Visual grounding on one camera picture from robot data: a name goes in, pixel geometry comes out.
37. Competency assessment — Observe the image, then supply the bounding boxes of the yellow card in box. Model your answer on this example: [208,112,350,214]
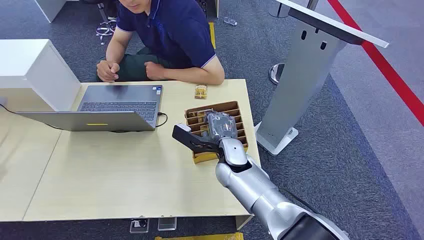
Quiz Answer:
[187,109,213,137]

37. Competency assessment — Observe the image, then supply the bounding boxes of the yellow flat board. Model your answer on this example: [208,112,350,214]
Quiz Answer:
[208,21,217,50]

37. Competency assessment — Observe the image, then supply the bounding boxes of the person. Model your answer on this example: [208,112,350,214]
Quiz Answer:
[96,0,226,86]

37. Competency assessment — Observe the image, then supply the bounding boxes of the floor power socket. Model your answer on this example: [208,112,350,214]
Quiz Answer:
[129,218,151,235]

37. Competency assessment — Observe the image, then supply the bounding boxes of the brown cardboard slotted card box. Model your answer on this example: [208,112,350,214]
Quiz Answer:
[184,100,250,165]

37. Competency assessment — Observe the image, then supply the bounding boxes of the person's right hand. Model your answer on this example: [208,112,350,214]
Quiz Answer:
[96,59,121,84]

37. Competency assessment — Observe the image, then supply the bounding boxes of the person's left hand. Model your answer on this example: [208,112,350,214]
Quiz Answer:
[144,61,167,81]

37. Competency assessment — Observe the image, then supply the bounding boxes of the white cabinet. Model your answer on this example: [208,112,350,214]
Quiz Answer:
[0,38,82,113]

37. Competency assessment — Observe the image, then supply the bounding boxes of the grey open laptop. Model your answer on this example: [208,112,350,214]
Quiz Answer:
[15,84,164,133]

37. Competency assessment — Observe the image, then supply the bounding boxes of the floor socket cover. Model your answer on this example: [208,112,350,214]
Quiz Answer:
[157,216,178,232]

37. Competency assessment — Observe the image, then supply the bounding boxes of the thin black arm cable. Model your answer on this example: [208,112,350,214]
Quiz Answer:
[279,187,322,216]

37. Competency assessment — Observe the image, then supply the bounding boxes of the yellow patterned strip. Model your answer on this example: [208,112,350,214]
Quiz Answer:
[154,232,245,240]

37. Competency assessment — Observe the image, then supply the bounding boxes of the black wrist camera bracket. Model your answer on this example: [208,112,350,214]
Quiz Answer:
[171,124,222,158]

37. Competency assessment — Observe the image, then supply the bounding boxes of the white furniture panel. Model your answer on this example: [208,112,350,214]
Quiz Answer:
[34,0,68,24]

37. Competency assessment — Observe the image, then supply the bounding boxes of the chrome stanchion base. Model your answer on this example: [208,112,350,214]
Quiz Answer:
[268,63,286,86]

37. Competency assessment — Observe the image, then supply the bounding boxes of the yellow patterned card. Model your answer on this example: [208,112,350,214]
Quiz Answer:
[194,84,208,100]

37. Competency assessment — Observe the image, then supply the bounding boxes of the grey kiosk stand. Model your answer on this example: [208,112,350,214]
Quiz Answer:
[254,0,390,157]

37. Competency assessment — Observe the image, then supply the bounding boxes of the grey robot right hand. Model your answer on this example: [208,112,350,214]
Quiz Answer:
[203,110,238,142]

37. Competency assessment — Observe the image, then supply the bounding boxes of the chrome chair base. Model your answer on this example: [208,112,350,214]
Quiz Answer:
[95,2,118,46]

